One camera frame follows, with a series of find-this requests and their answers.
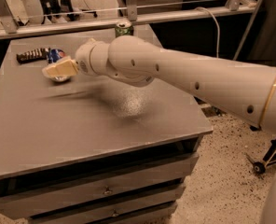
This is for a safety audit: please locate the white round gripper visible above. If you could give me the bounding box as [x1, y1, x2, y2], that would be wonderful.
[42, 38, 97, 78]

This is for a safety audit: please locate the blue pepsi can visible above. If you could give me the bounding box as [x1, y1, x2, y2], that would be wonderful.
[46, 48, 73, 83]

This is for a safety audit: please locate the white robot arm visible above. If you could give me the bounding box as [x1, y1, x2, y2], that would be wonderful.
[43, 35, 276, 136]

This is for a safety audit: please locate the green soda can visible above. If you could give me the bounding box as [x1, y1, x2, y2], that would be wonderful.
[115, 21, 133, 37]

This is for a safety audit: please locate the dark striped snack bar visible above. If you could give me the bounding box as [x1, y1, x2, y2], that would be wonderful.
[16, 48, 48, 63]

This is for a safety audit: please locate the grey drawer cabinet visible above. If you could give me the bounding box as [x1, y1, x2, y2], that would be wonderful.
[0, 33, 212, 224]

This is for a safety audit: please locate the black wheeled cart base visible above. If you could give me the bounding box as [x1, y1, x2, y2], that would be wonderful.
[246, 138, 276, 175]

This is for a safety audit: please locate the grey metal frame rail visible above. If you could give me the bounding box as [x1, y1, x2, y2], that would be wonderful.
[0, 0, 262, 40]

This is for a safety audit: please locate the white cable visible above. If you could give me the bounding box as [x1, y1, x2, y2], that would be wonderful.
[193, 7, 222, 58]

